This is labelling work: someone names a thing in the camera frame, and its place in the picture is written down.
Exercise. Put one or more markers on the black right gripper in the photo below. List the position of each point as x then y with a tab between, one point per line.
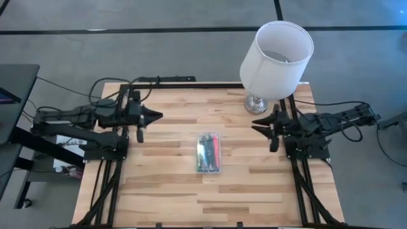
280	124

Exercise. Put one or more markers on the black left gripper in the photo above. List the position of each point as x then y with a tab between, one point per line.
135	113

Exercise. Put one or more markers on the pink highlighter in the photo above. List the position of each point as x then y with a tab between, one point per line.
216	149

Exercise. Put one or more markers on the clear plastic supply box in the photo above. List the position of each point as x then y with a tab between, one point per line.
208	171

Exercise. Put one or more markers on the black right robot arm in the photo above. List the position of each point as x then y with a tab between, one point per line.
321	122

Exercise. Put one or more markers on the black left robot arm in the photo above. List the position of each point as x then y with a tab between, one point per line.
63	119

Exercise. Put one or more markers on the white shade table lamp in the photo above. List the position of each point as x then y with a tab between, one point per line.
270	76

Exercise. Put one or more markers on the white printed paper sheet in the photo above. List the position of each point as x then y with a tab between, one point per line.
62	165

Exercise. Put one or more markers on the black desk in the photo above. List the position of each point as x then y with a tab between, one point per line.
19	82

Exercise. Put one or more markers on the dark laptop screen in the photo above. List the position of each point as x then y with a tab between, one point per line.
8	97

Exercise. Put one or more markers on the black caster wheel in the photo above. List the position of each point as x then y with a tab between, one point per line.
26	203

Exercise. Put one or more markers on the black aluminium table frame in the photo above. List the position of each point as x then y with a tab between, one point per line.
206	86

